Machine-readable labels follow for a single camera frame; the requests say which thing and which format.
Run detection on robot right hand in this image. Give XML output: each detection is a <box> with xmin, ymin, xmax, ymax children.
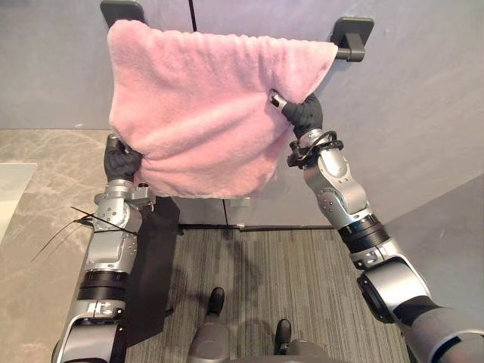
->
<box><xmin>268</xmin><ymin>88</ymin><xmax>324</xmax><ymax>140</ymax></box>

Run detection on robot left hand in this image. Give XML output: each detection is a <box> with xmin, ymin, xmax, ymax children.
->
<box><xmin>104</xmin><ymin>133</ymin><xmax>144</xmax><ymax>183</ymax></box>

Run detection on pink fluffy towel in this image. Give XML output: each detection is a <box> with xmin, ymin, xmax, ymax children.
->
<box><xmin>106</xmin><ymin>20</ymin><xmax>339</xmax><ymax>200</ymax></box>

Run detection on black towel bar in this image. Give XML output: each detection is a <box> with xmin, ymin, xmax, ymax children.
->
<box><xmin>100</xmin><ymin>0</ymin><xmax>376</xmax><ymax>64</ymax></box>

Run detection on white sink basin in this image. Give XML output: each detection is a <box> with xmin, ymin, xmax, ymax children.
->
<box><xmin>0</xmin><ymin>162</ymin><xmax>38</xmax><ymax>243</ymax></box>

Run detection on black cloth sheet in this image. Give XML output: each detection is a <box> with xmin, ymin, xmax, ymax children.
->
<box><xmin>121</xmin><ymin>196</ymin><xmax>182</xmax><ymax>348</ymax></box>

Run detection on robot left leg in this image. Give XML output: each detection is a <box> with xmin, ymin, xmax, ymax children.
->
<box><xmin>188</xmin><ymin>287</ymin><xmax>231</xmax><ymax>363</ymax></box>

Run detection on robot leg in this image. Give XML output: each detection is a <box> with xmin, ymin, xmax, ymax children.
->
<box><xmin>272</xmin><ymin>318</ymin><xmax>334</xmax><ymax>363</ymax></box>
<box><xmin>188</xmin><ymin>287</ymin><xmax>231</xmax><ymax>363</ymax></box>

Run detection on robot right leg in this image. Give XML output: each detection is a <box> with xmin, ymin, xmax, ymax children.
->
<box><xmin>272</xmin><ymin>318</ymin><xmax>334</xmax><ymax>363</ymax></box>

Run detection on black cable ties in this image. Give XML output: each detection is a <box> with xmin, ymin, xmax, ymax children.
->
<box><xmin>30</xmin><ymin>206</ymin><xmax>95</xmax><ymax>264</ymax></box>

